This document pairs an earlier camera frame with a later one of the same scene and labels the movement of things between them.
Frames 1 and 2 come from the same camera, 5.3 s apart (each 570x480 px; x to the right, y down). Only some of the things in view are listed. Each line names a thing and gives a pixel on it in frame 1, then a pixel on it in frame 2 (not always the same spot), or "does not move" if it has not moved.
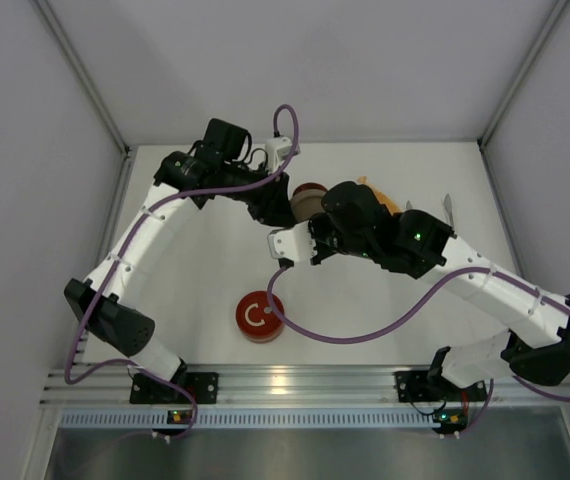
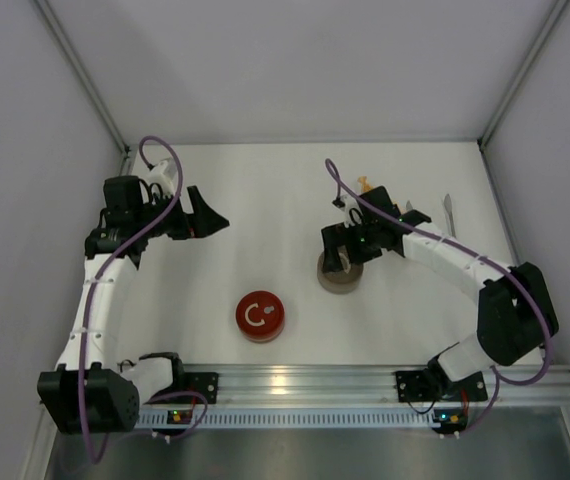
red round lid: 255,316 does not move
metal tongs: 447,206 does not move
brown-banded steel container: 309,192 to 339,288
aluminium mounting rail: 81,385 does not move
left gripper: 275,201 to 187,218
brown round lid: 306,201 to 341,281
